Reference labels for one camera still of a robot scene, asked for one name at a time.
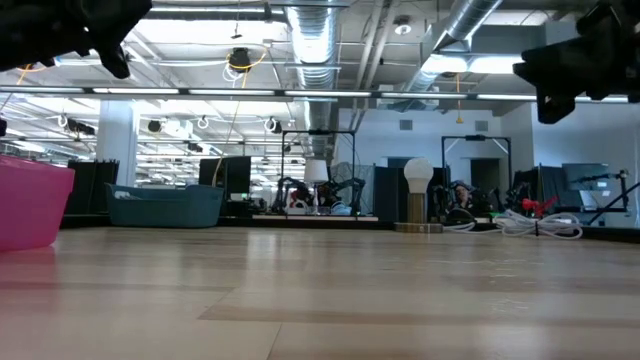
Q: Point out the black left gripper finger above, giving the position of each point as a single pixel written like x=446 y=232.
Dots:
x=117 y=17

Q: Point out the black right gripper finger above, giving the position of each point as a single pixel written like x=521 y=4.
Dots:
x=550 y=65

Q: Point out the grey monitor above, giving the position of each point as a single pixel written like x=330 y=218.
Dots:
x=585 y=175

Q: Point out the red object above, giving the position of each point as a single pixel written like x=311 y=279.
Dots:
x=532 y=206

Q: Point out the person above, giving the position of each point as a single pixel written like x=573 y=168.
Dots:
x=462 y=200

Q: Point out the black cabinet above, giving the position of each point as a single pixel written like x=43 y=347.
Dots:
x=92 y=187
x=230 y=175

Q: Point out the brass lamp with white bulb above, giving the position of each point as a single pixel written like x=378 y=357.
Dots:
x=418 y=172

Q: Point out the pink plastic bin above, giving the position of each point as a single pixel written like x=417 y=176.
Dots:
x=30 y=210

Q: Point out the teal plastic basket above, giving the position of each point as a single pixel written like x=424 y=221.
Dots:
x=165 y=210

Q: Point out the white lamp shade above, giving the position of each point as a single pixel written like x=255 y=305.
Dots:
x=316 y=171

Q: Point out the silver ventilation duct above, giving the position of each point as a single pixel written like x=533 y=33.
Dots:
x=465 y=15
x=312 y=45

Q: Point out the black aluminium table frame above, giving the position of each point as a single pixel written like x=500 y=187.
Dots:
x=250 y=223

